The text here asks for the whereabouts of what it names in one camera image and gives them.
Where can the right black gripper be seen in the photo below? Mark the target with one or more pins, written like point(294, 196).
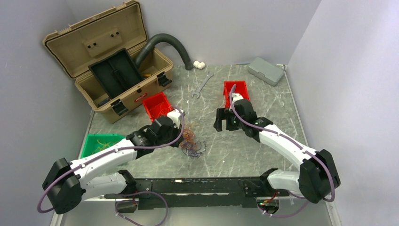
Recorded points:
point(224, 114)

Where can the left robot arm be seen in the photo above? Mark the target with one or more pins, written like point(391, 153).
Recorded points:
point(103, 162)

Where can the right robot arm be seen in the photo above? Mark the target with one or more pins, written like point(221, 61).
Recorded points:
point(317, 177)

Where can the red bin right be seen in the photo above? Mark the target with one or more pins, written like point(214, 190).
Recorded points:
point(241, 88)

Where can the steel open-end wrench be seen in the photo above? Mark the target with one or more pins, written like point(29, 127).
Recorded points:
point(197, 92)

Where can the white pipe fitting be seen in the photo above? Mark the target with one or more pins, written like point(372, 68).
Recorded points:
point(199, 65)

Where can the grey plastic case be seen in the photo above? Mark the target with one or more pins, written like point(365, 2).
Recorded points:
point(265, 71)

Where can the red bin near toolbox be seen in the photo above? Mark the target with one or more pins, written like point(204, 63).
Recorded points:
point(157, 105)

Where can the black toolbox tray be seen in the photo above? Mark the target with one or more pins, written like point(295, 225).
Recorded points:
point(116, 73)

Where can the tan open toolbox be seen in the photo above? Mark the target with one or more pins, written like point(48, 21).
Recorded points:
point(99, 37)

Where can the green plastic bin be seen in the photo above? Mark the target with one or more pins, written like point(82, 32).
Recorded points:
point(97, 142)

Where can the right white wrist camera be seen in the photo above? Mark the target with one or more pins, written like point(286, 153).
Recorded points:
point(235, 97)

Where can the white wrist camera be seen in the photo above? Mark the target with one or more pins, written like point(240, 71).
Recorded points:
point(175, 116)
point(235, 97)

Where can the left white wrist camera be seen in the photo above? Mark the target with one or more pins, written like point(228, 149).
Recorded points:
point(175, 116)

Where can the black aluminium base frame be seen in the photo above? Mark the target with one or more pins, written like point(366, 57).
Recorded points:
point(198, 192)

